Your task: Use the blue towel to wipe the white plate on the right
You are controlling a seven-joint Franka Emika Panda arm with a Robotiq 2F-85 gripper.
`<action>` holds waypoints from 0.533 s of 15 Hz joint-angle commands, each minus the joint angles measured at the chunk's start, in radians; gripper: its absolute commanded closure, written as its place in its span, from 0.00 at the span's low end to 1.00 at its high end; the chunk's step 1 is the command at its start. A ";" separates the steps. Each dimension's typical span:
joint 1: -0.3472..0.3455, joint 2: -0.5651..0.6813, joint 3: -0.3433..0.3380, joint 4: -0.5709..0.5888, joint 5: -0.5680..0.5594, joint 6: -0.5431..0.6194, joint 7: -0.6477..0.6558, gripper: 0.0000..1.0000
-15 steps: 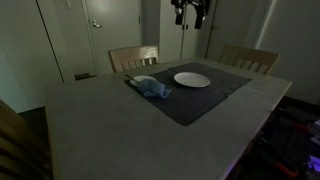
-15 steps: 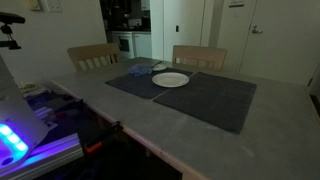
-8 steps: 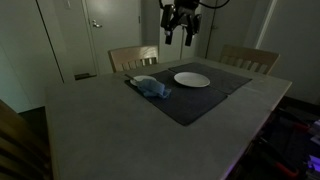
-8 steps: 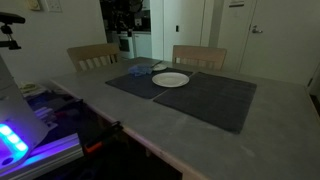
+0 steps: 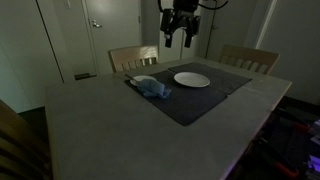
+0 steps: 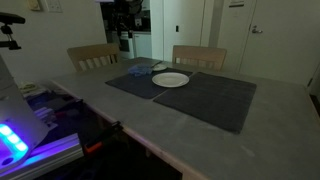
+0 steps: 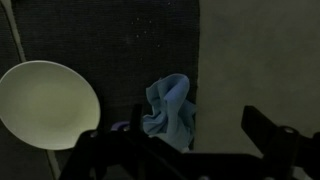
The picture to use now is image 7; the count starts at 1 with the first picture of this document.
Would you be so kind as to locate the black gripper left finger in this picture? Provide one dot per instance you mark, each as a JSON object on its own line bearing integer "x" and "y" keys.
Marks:
{"x": 106, "y": 153}

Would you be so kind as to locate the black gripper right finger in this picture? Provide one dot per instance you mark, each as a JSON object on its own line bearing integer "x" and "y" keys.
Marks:
{"x": 283, "y": 150}

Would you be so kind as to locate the blue towel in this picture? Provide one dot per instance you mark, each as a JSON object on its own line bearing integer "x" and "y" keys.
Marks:
{"x": 170, "y": 110}

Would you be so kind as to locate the large white plate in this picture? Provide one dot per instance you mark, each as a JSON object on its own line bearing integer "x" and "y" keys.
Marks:
{"x": 46, "y": 103}

